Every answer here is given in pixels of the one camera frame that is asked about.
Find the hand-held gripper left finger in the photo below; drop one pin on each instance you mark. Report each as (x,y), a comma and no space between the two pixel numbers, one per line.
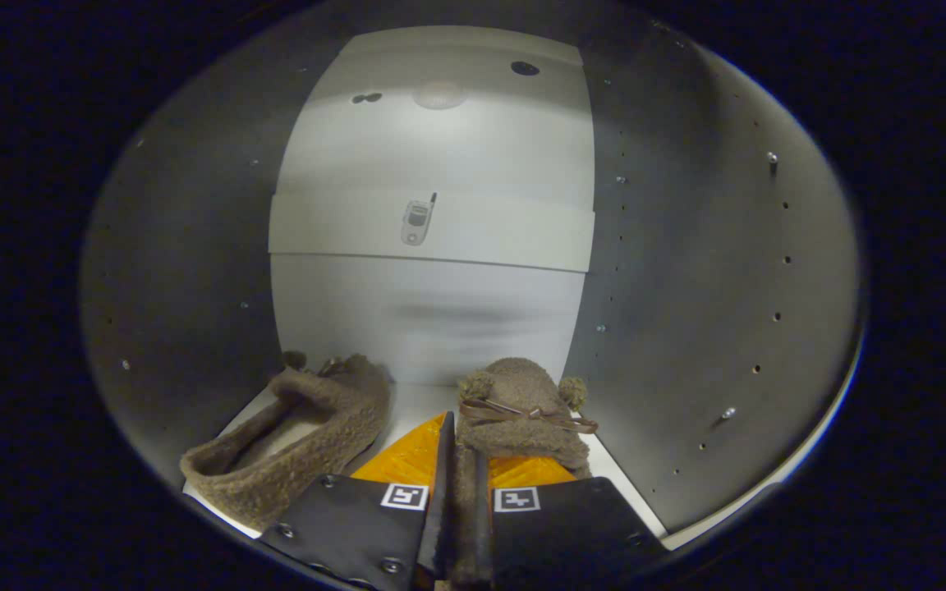
(438,525)

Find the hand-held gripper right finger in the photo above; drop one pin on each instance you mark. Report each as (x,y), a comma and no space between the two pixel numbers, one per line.
(483,533)

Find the brown fuzzy shoe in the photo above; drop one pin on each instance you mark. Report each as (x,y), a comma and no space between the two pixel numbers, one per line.
(522,386)
(333,435)

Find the grey shoe cabinet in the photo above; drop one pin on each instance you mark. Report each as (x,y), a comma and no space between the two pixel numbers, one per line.
(686,246)

